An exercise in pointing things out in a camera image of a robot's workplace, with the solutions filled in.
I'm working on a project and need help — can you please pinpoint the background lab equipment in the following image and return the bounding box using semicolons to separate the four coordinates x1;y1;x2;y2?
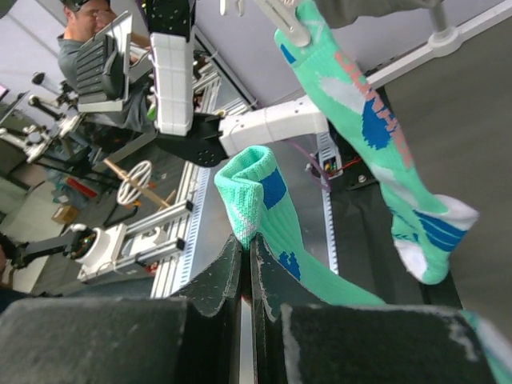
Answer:
1;83;210;298

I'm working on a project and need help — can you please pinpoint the person in grey shirt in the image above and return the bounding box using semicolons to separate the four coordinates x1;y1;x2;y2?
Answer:
57;1;154;134

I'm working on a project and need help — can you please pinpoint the white slotted cable duct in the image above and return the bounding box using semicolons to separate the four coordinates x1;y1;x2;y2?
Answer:
317;133;339;274

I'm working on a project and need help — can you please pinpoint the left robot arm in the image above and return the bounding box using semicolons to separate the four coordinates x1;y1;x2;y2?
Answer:
145;1;329;167

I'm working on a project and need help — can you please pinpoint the short purple cable loop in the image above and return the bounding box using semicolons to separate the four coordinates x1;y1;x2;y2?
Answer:
287;138;333;193

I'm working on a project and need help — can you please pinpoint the white square clip hanger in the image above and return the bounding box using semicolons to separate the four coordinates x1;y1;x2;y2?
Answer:
218;0;317;47

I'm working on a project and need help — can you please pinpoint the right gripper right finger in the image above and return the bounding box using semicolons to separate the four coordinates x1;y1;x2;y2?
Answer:
250;235;494;383

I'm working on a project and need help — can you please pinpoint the silver white drying rack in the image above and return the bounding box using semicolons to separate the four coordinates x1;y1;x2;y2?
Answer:
368;0;511;88

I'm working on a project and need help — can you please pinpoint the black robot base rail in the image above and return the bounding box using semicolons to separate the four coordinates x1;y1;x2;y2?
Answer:
330;127;462;309

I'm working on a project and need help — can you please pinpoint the teal sock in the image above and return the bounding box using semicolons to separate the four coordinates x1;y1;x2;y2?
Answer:
214;146;512;384
274;1;478;285

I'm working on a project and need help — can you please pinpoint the grey sock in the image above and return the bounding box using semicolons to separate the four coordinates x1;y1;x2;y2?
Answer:
315;0;441;29

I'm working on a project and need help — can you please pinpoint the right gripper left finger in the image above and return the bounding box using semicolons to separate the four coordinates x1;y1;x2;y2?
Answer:
1;238;242;383

